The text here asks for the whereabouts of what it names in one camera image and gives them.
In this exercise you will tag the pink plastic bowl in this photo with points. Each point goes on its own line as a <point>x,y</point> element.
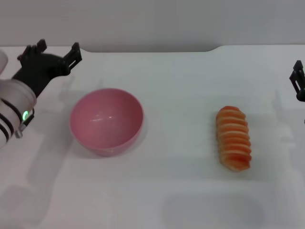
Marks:
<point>107,119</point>

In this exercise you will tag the orange ridged toy bread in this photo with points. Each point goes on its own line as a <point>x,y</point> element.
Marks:
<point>234,140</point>

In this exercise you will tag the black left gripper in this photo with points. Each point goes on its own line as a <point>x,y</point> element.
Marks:
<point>40,66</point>

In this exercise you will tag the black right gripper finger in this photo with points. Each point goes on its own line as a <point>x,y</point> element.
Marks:
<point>300,81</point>

